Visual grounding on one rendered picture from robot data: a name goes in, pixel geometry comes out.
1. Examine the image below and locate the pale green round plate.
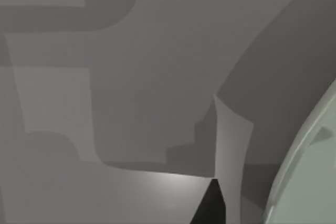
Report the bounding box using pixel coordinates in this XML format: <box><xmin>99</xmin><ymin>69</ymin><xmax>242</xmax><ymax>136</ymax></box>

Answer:
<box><xmin>263</xmin><ymin>78</ymin><xmax>336</xmax><ymax>224</ymax></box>

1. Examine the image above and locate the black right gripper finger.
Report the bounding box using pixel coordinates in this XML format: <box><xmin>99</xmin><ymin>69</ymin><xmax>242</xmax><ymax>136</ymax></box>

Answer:
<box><xmin>189</xmin><ymin>178</ymin><xmax>227</xmax><ymax>224</ymax></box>

